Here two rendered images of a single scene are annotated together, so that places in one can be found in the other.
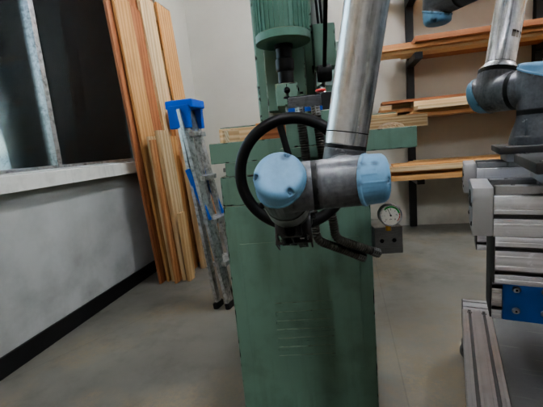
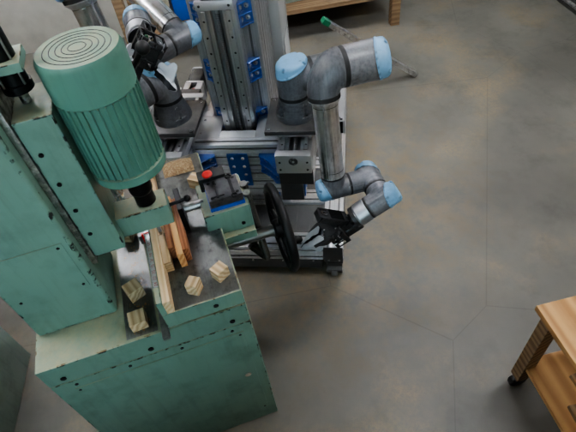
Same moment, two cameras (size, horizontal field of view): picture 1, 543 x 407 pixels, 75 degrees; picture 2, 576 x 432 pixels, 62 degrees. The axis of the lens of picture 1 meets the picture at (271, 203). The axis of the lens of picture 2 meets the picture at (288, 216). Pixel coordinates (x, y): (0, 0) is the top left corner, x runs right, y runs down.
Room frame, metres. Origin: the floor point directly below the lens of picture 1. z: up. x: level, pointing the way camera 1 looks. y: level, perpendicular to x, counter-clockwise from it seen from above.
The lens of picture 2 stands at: (1.11, 0.90, 1.94)
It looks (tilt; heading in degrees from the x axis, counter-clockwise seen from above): 48 degrees down; 254
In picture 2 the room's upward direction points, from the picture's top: 8 degrees counter-clockwise
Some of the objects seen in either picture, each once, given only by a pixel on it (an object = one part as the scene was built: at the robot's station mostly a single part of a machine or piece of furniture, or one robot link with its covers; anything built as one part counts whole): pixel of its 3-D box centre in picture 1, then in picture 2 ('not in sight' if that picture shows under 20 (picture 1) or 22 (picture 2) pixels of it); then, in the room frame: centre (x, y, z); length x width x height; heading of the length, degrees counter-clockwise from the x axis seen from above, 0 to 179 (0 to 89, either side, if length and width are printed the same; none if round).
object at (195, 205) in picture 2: not in sight; (191, 206); (1.10, -0.14, 0.95); 0.09 x 0.07 x 0.09; 86
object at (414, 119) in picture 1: (340, 127); (155, 198); (1.19, -0.25, 0.92); 0.56 x 0.02 x 0.04; 86
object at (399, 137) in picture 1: (310, 145); (200, 223); (1.09, -0.13, 0.87); 0.61 x 0.30 x 0.06; 86
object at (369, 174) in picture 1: (348, 180); (365, 179); (0.54, -0.12, 0.82); 0.11 x 0.11 x 0.08; 83
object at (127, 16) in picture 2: not in sight; (137, 24); (1.06, -0.51, 1.33); 0.11 x 0.08 x 0.09; 86
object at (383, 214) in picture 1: (389, 217); not in sight; (0.97, -0.33, 0.65); 0.06 x 0.04 x 0.08; 86
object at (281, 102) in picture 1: (288, 99); (144, 213); (1.22, -0.09, 1.03); 0.14 x 0.07 x 0.09; 176
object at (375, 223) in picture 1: (384, 235); not in sight; (1.04, -0.34, 0.58); 0.12 x 0.08 x 0.08; 176
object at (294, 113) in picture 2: not in sight; (294, 102); (0.60, -0.57, 0.87); 0.15 x 0.15 x 0.10
